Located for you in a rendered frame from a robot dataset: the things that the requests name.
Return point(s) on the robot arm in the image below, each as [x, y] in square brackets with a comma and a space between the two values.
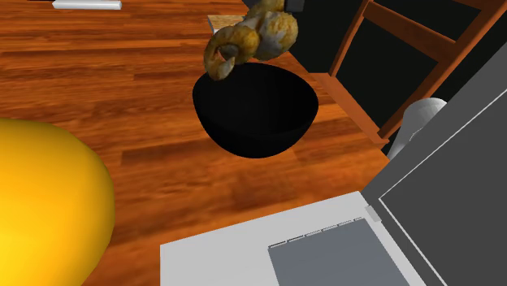
[416, 119]

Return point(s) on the black bowl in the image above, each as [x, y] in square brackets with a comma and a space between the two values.
[257, 115]

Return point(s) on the wooden chair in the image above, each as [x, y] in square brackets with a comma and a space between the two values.
[344, 99]

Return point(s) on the brown twisted pastry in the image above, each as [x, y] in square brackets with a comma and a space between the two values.
[277, 31]

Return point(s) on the pale wooden flat block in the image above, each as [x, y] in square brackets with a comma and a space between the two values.
[221, 22]

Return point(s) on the grey open laptop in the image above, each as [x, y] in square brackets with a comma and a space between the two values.
[455, 190]

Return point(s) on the large yellow round object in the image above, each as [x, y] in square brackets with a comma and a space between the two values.
[47, 202]

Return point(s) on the white flat bar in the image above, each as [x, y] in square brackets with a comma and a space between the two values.
[87, 4]

